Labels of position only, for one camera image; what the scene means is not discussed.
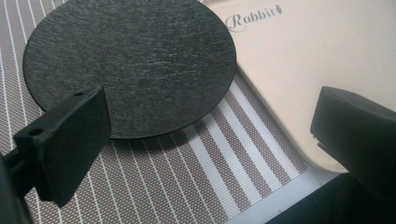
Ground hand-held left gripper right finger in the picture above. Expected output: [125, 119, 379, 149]
[309, 86, 396, 200]

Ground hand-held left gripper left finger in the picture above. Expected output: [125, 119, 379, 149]
[3, 85, 112, 209]

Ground brown striped woven placemat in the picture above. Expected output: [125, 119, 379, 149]
[0, 0, 310, 224]

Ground round black slate plate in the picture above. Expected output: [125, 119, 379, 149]
[22, 0, 237, 140]

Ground beige cutting board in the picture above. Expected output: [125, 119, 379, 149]
[199, 0, 396, 174]

